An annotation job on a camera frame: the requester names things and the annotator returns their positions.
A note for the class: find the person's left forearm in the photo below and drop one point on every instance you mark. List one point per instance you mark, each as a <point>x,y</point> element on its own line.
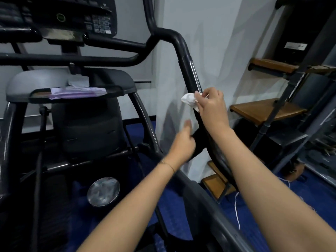
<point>131,209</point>

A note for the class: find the silver round metal bowl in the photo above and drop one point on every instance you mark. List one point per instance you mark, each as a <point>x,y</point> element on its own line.
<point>103,191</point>

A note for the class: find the person's right hand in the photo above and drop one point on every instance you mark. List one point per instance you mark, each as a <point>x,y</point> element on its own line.
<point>214,112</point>

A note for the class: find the person's right fingers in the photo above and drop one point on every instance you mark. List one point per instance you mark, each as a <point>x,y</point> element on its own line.
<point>207,95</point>

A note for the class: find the white tissue sheet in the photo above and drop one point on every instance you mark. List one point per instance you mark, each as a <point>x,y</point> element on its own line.
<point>77,83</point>

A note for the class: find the purple wipes packet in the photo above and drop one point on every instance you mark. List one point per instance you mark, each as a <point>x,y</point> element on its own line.
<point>78,92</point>

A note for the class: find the black metal stair frame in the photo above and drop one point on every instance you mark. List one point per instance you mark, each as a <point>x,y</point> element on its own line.
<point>278,102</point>

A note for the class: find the wooden stair step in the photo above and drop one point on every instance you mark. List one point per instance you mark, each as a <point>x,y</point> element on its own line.
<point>321,68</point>
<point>216,185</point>
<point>265,110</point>
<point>273,65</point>

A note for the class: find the black exercise machine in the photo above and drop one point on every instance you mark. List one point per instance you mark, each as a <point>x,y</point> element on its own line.
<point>183,49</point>

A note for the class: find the black machine control console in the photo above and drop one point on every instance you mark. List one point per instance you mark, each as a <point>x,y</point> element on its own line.
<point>78,13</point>

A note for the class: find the person's left thumb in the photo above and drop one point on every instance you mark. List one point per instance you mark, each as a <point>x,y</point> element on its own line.
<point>187,127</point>

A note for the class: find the person's left hand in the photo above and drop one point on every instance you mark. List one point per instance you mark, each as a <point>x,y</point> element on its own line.
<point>181,148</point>

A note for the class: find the person's right forearm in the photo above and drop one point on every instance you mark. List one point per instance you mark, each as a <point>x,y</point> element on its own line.
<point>262,186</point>

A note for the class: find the white sticker label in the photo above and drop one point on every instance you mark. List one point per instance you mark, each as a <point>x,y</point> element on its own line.
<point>295,46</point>

